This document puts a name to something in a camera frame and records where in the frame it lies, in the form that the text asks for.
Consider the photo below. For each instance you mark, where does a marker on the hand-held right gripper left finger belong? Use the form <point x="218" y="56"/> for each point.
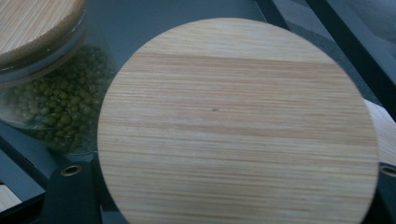
<point x="71" y="196"/>

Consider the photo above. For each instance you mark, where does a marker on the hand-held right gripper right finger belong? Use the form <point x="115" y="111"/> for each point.
<point x="387" y="196"/>

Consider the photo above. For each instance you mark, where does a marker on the wooden cylinder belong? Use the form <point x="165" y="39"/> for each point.
<point x="236" y="124"/>
<point x="56" y="93"/>

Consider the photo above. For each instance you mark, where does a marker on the dark grey corner rack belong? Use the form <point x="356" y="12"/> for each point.
<point x="174" y="21"/>

